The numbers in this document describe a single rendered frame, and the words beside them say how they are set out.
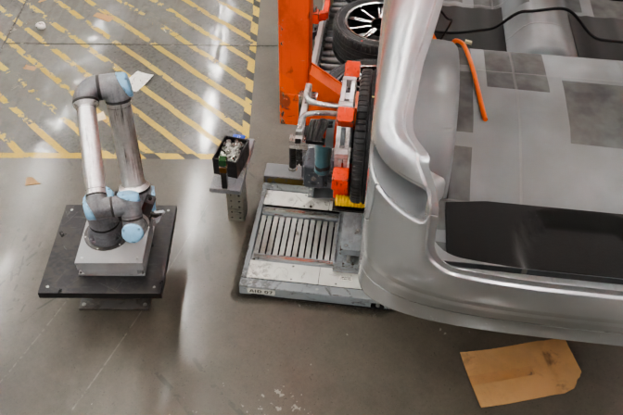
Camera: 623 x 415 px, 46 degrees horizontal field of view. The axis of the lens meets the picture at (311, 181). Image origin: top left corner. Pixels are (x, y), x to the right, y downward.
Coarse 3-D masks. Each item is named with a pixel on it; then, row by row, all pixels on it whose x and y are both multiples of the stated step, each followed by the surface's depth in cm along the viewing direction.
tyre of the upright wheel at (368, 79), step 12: (372, 72) 344; (360, 84) 335; (372, 84) 334; (360, 96) 329; (372, 96) 329; (360, 108) 326; (372, 108) 326; (360, 120) 325; (372, 120) 325; (360, 132) 325; (360, 144) 326; (360, 156) 327; (360, 168) 329; (360, 180) 333; (360, 192) 339
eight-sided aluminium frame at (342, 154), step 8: (344, 80) 345; (352, 80) 345; (344, 88) 340; (352, 88) 341; (344, 96) 336; (352, 96) 336; (344, 104) 332; (352, 104) 333; (336, 144) 331; (336, 152) 331; (344, 152) 331; (336, 160) 334; (344, 160) 334
